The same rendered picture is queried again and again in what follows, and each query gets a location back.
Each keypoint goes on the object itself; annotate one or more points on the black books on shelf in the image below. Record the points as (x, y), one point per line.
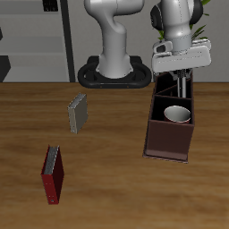
(50, 5)

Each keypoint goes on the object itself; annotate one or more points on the grey book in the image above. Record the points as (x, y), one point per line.
(79, 114)

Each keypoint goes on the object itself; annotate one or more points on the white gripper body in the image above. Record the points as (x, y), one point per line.
(182, 59)

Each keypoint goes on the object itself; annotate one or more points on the striped book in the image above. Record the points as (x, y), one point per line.
(182, 88)

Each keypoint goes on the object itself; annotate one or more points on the white shelf unit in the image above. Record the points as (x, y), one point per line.
(32, 41)

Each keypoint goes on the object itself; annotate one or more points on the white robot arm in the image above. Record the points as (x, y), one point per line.
(114, 44)

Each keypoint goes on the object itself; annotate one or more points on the red book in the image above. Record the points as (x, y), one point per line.
(55, 176)

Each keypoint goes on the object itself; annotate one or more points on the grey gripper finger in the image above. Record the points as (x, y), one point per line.
(174, 75)
(188, 74)

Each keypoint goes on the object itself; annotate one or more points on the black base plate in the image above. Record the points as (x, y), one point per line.
(86, 78)

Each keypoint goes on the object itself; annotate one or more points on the dark brown desk caddy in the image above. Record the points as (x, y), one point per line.
(168, 140)

